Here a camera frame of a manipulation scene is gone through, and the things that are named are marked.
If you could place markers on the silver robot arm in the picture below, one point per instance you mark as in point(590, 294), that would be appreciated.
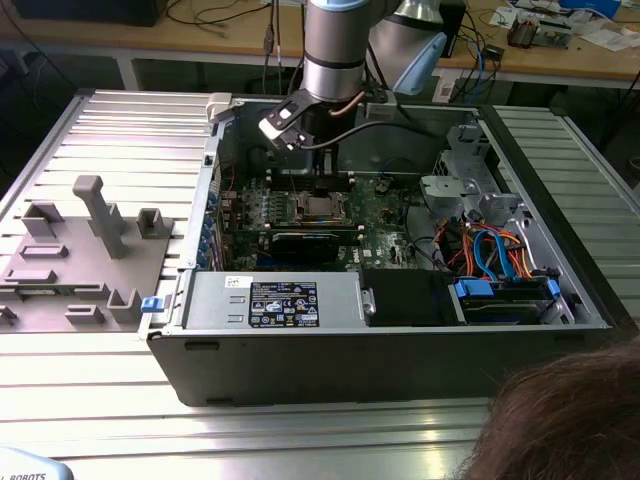
point(335, 50)

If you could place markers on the CPU socket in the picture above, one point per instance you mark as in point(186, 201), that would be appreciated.
point(300, 215)

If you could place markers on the round coin battery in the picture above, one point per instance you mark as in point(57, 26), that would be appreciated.
point(382, 187)

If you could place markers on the black graphics card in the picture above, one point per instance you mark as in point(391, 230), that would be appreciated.
point(305, 246)

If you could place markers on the green motherboard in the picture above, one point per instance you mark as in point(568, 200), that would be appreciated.
point(385, 235)

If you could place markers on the white label tag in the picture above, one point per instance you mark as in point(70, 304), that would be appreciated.
point(442, 90)

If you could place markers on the blue card retention clip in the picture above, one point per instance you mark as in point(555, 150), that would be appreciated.
point(208, 220)
point(202, 260)
point(204, 245)
point(211, 199)

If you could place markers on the silver metal disk bay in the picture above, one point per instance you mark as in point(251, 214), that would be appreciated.
point(450, 190)

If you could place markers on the wooden desk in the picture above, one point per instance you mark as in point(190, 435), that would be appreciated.
point(200, 42)

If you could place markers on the small black adapter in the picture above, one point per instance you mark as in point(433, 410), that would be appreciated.
point(495, 52)

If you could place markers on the grey power supply unit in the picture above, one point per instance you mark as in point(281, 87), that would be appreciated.
point(210, 305)

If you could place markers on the copper coil heatsink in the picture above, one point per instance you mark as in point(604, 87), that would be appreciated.
point(522, 32)

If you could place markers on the open black PC case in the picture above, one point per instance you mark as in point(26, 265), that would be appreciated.
point(350, 370)

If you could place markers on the blue plastic release tab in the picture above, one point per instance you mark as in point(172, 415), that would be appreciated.
point(152, 305)

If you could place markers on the hard disk in blue carrier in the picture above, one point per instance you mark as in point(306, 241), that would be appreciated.
point(500, 307)

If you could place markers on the grey electronic device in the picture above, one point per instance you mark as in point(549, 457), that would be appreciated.
point(555, 35)

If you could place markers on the black monitor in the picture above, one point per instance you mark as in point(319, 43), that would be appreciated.
point(85, 12)

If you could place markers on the grey parts rack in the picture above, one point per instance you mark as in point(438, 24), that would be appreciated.
point(75, 270)

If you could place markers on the blue box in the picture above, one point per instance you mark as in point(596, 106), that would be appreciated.
point(590, 6)

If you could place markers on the white paper sheet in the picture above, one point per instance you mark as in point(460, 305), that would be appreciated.
point(607, 39)

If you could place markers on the person's brown haired head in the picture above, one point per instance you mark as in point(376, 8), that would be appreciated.
point(560, 415)

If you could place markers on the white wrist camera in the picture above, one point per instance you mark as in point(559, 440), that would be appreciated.
point(272, 131)

